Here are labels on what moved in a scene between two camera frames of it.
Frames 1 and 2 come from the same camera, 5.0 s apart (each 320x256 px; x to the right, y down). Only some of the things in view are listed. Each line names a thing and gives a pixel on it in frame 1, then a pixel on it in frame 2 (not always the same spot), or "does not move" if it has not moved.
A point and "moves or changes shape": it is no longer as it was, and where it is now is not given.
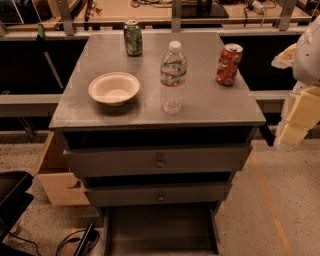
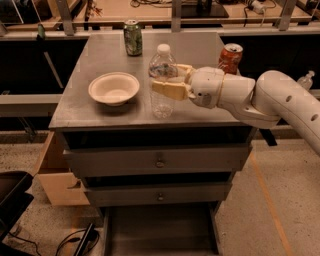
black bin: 14,199 does not move
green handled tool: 41,42 does not move
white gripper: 308,56 -> 206,86
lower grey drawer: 157,193 does not move
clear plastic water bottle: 173,72 moves or changes shape
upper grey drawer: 153,161 does not move
